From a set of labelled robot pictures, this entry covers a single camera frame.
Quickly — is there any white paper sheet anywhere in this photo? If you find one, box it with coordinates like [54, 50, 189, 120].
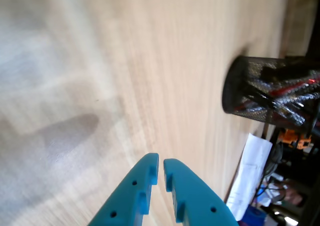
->
[226, 132, 273, 222]

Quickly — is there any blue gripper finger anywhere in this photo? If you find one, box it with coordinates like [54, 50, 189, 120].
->
[163, 158, 240, 226]
[87, 152, 160, 226]

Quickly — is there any black mesh pen holder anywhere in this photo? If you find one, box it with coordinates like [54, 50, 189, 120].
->
[221, 55, 320, 132]

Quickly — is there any orange black device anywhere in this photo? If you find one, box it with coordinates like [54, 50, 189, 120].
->
[278, 129, 313, 149]

